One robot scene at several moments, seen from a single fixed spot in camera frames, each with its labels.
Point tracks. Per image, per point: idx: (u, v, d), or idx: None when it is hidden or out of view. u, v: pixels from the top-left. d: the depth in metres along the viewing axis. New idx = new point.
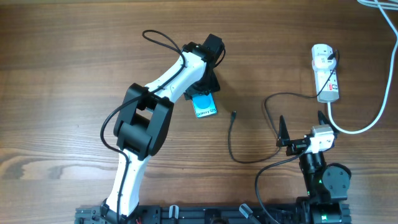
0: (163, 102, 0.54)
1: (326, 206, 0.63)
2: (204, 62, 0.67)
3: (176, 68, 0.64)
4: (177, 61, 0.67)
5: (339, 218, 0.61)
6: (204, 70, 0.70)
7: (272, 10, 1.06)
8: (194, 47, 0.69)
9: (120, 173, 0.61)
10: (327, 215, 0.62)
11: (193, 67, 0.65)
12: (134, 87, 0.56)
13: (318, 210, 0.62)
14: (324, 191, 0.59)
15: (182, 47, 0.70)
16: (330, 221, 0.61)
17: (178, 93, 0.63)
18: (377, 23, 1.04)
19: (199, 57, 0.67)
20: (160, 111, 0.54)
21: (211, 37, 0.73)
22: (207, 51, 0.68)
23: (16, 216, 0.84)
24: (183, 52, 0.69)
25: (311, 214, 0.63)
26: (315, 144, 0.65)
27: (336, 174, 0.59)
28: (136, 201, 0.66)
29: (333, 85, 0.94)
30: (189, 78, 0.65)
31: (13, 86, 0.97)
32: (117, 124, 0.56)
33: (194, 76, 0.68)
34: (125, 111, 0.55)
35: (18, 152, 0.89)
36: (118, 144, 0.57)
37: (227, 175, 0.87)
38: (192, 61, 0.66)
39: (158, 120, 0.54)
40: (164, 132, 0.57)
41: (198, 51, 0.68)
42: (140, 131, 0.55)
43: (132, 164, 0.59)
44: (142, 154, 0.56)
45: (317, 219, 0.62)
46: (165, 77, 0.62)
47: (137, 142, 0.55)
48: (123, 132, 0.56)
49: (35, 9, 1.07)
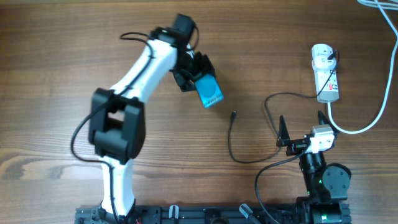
0: (132, 104, 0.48)
1: (326, 206, 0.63)
2: (174, 48, 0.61)
3: (143, 61, 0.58)
4: (144, 51, 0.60)
5: (339, 219, 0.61)
6: (175, 56, 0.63)
7: (272, 10, 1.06)
8: (161, 32, 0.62)
9: (107, 178, 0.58)
10: (327, 215, 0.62)
11: (162, 56, 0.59)
12: (97, 93, 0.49)
13: (318, 210, 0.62)
14: (324, 191, 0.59)
15: (149, 34, 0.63)
16: (330, 221, 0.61)
17: (149, 88, 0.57)
18: (377, 23, 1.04)
19: (167, 43, 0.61)
20: (130, 115, 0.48)
21: (179, 17, 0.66)
22: (176, 35, 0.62)
23: (16, 216, 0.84)
24: (150, 40, 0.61)
25: (311, 214, 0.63)
26: (316, 144, 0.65)
27: (336, 174, 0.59)
28: (131, 198, 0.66)
29: (333, 85, 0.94)
30: (160, 68, 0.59)
31: (13, 86, 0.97)
32: (90, 134, 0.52)
33: (166, 64, 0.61)
34: (94, 120, 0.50)
35: (18, 152, 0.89)
36: (96, 152, 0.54)
37: (227, 175, 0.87)
38: (160, 49, 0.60)
39: (131, 124, 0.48)
40: (142, 132, 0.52)
41: (166, 37, 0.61)
42: (115, 137, 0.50)
43: (115, 169, 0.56)
44: (123, 158, 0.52)
45: (318, 219, 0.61)
46: (132, 73, 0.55)
47: (114, 149, 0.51)
48: (98, 142, 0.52)
49: (35, 8, 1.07)
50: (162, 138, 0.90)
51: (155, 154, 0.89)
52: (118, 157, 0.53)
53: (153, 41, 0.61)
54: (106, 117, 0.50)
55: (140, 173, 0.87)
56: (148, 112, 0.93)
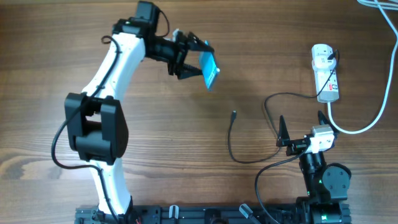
0: (107, 102, 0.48)
1: (326, 206, 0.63)
2: (140, 38, 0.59)
3: (110, 57, 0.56)
4: (110, 46, 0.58)
5: (339, 219, 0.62)
6: (143, 47, 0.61)
7: (271, 10, 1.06)
8: (125, 24, 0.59)
9: (98, 182, 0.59)
10: (327, 215, 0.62)
11: (129, 49, 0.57)
12: (69, 97, 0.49)
13: (318, 210, 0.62)
14: (324, 191, 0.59)
15: (112, 27, 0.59)
16: (330, 221, 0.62)
17: (122, 83, 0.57)
18: (377, 24, 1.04)
19: (134, 34, 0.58)
20: (107, 113, 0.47)
21: (140, 2, 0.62)
22: (141, 25, 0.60)
23: (16, 216, 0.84)
24: (114, 34, 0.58)
25: (311, 214, 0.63)
26: (315, 144, 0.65)
27: (336, 174, 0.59)
28: (127, 195, 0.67)
29: (333, 85, 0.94)
30: (130, 61, 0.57)
31: (13, 86, 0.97)
32: (70, 141, 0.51)
33: (137, 55, 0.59)
34: (72, 126, 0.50)
35: (18, 152, 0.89)
36: (81, 158, 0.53)
37: (227, 175, 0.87)
38: (126, 42, 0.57)
39: (109, 123, 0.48)
40: (122, 130, 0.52)
41: (130, 28, 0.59)
42: (97, 139, 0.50)
43: (104, 170, 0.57)
44: (109, 159, 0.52)
45: (318, 219, 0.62)
46: (102, 72, 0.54)
47: (98, 151, 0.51)
48: (80, 147, 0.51)
49: (35, 9, 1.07)
50: (161, 138, 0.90)
51: (155, 155, 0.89)
52: (104, 158, 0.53)
53: (118, 34, 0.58)
54: (83, 121, 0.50)
55: (139, 173, 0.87)
56: (148, 112, 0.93)
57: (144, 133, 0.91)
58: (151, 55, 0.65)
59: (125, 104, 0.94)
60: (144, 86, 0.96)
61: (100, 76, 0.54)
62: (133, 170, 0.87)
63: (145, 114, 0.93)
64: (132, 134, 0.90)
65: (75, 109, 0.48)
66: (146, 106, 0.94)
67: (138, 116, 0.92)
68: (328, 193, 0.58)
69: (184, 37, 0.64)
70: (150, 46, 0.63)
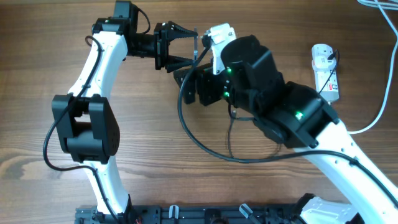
0: (96, 100, 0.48)
1: (286, 102, 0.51)
2: (121, 35, 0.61)
3: (92, 56, 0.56)
4: (91, 46, 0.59)
5: (314, 103, 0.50)
6: (125, 43, 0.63)
7: (271, 10, 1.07)
8: (104, 23, 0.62)
9: (94, 183, 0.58)
10: (301, 111, 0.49)
11: (112, 47, 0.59)
12: (56, 99, 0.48)
13: (287, 112, 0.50)
14: (239, 67, 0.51)
15: (92, 27, 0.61)
16: (308, 114, 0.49)
17: (109, 78, 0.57)
18: (376, 25, 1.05)
19: (114, 32, 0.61)
20: (96, 111, 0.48)
21: (117, 2, 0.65)
22: (120, 22, 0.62)
23: (15, 216, 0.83)
24: (96, 34, 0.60)
25: (283, 125, 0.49)
26: (214, 58, 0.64)
27: (236, 48, 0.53)
28: (125, 193, 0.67)
29: (333, 85, 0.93)
30: (113, 58, 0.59)
31: (12, 86, 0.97)
32: (62, 144, 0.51)
33: (119, 51, 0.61)
34: (63, 128, 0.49)
35: (18, 152, 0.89)
36: (74, 159, 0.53)
37: (227, 175, 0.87)
38: (107, 40, 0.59)
39: (99, 120, 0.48)
40: (113, 126, 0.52)
41: (111, 26, 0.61)
42: (89, 138, 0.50)
43: (99, 170, 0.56)
44: (102, 158, 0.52)
45: (296, 122, 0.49)
46: (86, 71, 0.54)
47: (91, 150, 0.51)
48: (72, 148, 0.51)
49: (36, 9, 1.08)
50: (161, 138, 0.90)
51: (154, 155, 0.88)
52: (98, 158, 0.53)
53: (98, 33, 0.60)
54: (73, 121, 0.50)
55: (139, 173, 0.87)
56: (148, 111, 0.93)
57: (144, 132, 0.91)
58: (133, 52, 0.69)
59: (125, 104, 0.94)
60: (144, 86, 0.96)
61: (84, 76, 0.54)
62: (133, 170, 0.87)
63: (145, 114, 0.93)
64: (132, 134, 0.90)
65: (63, 110, 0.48)
66: (146, 107, 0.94)
67: (138, 116, 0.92)
68: (245, 61, 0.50)
69: (162, 27, 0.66)
70: (132, 42, 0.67)
